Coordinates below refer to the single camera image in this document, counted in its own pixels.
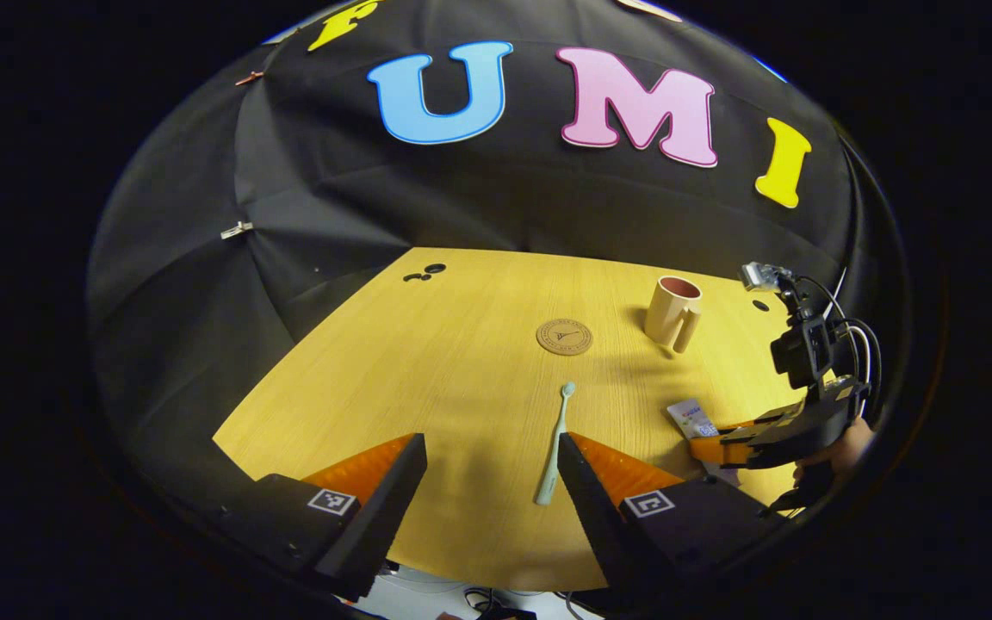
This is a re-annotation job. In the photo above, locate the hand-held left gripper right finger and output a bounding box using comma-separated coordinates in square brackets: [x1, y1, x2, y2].
[557, 431, 794, 604]

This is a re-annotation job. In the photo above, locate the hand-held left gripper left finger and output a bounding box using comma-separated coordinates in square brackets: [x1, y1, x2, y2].
[203, 432, 428, 602]

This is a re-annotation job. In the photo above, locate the white toothpaste tube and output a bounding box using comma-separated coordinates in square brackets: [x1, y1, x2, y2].
[666, 398, 742, 488]

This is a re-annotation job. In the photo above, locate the pale green toothbrush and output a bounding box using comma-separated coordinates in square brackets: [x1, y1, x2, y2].
[534, 382, 577, 506]

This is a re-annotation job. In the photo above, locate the beige cup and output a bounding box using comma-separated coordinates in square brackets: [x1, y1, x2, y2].
[644, 276, 704, 355]

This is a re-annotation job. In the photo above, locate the round cork coaster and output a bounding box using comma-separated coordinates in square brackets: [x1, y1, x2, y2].
[536, 318, 593, 357]

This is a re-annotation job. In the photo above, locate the wooden desktop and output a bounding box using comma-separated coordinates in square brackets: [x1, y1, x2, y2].
[212, 247, 807, 595]

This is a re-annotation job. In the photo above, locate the black backdrop cloth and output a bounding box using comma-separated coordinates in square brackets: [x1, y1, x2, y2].
[87, 0, 910, 483]

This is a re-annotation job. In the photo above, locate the white cable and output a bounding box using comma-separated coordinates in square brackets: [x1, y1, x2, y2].
[830, 265, 874, 384]

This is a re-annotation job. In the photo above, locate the tangled thin black cable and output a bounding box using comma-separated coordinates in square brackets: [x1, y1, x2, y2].
[462, 588, 540, 620]

